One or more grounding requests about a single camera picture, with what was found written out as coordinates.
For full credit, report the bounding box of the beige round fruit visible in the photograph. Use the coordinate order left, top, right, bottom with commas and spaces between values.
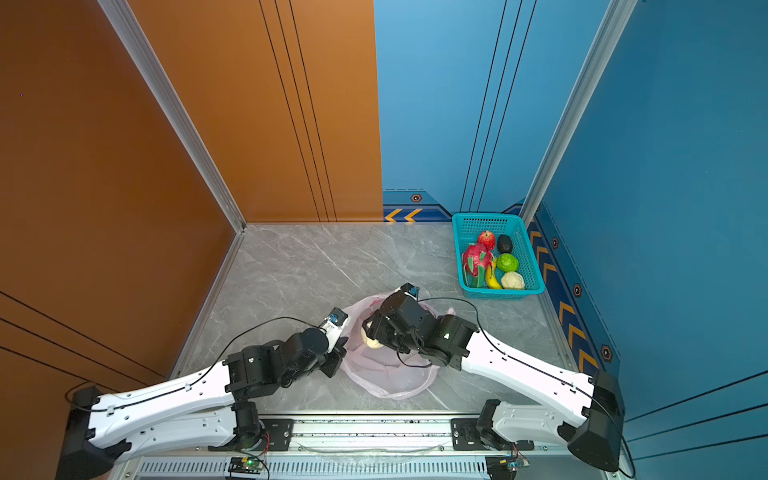
500, 271, 526, 290
361, 317, 383, 349

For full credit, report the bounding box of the pink plastic bag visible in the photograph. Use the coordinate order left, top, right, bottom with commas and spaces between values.
340, 293, 440, 401

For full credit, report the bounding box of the red dragon fruit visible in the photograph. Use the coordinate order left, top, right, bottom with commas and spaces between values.
461, 244, 494, 288

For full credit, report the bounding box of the yellow mango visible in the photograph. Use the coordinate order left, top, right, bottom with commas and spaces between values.
485, 263, 502, 290

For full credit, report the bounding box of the teal plastic mesh basket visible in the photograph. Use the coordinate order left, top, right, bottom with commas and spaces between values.
452, 213, 545, 300

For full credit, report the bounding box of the red apple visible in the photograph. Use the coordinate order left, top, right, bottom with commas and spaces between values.
477, 230, 496, 252

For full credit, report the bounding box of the green apple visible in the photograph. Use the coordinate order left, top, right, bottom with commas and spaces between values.
495, 254, 519, 273

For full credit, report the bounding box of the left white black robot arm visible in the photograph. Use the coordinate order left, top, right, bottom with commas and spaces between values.
55, 323, 348, 479

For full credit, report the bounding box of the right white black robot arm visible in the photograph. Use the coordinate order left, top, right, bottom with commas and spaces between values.
361, 284, 631, 473

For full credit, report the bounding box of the left green circuit board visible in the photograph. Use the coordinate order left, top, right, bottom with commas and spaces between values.
226, 456, 271, 479

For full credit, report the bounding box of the right small circuit board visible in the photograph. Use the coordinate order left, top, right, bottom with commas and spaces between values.
485, 456, 530, 480

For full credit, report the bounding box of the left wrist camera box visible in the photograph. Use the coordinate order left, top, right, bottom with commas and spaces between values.
319, 307, 348, 348

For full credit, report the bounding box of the aluminium front rail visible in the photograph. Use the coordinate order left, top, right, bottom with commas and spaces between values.
109, 406, 630, 479

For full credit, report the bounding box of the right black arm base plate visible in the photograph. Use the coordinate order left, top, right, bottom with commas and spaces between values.
450, 418, 535, 452

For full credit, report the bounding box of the right aluminium corner post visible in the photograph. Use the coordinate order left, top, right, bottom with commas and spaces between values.
519, 0, 638, 227

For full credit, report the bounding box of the aluminium corner post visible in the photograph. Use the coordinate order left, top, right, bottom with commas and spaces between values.
519, 0, 638, 227
98, 0, 247, 234

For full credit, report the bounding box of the left aluminium corner post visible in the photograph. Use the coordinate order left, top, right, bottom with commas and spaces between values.
98, 0, 247, 234

